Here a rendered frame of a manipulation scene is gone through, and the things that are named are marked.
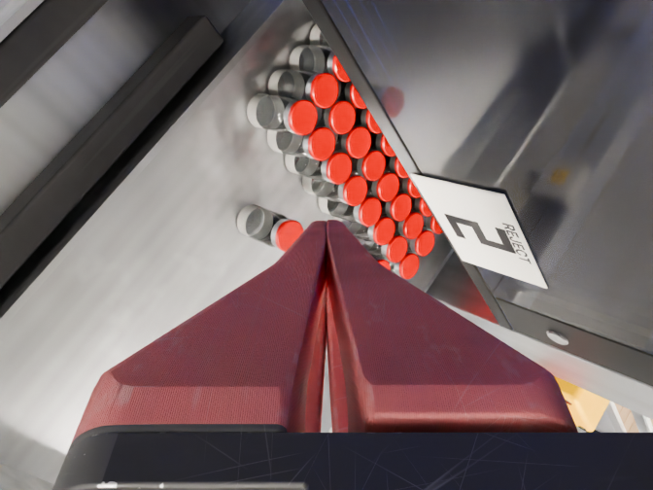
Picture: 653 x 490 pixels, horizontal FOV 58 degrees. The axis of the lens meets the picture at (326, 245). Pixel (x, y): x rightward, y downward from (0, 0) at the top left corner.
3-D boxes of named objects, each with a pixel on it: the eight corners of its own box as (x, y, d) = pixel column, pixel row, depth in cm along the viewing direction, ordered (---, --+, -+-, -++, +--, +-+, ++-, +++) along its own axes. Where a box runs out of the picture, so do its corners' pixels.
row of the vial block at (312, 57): (302, 37, 39) (350, 37, 35) (410, 207, 50) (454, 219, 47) (282, 60, 38) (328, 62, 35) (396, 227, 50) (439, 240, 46)
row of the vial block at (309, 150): (260, 86, 37) (306, 90, 34) (381, 248, 49) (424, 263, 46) (239, 110, 37) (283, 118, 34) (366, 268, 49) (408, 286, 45)
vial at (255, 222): (250, 196, 39) (290, 211, 36) (268, 217, 41) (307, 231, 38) (229, 223, 39) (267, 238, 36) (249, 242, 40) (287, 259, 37)
